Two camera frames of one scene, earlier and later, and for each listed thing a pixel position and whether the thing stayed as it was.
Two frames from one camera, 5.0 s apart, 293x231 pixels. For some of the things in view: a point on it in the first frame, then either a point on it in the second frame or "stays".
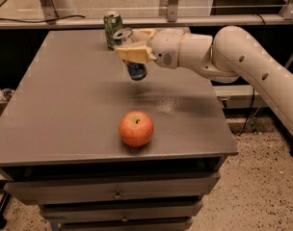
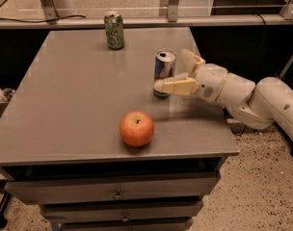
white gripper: [166, 46] -> [211, 79]
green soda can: [113, 21] stays
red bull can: [138, 71] -> [165, 67]
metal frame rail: [45, 17] stays
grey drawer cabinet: [58, 137] stays
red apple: [136, 128] stays
